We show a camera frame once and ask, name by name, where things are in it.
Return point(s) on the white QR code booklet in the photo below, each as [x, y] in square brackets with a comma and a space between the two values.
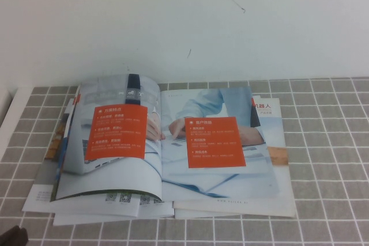
[161, 209]

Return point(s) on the grey grid tablecloth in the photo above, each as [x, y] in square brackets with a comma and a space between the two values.
[331, 171]

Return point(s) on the glossy colour brochure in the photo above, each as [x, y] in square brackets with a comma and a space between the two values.
[201, 171]

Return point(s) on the grey and black left arm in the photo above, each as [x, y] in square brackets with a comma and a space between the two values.
[13, 237]

